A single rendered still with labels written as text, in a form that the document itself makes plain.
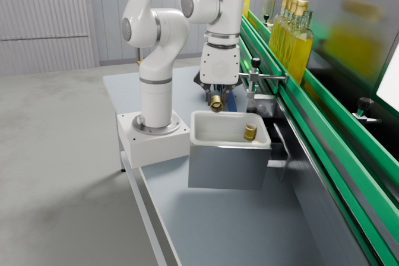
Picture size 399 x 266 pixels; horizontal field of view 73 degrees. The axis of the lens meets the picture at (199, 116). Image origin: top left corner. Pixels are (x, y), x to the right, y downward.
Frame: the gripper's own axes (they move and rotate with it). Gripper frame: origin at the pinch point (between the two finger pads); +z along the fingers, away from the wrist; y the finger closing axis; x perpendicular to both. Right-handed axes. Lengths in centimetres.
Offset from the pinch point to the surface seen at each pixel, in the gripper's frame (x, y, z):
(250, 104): 8.7, 12.3, 6.1
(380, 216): -40.9, 22.0, -0.3
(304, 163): -18.7, 20.4, 7.6
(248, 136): 1.6, 11.5, 13.6
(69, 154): 108, -101, 106
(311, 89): 7.7, 30.4, -0.6
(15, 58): 259, -218, 80
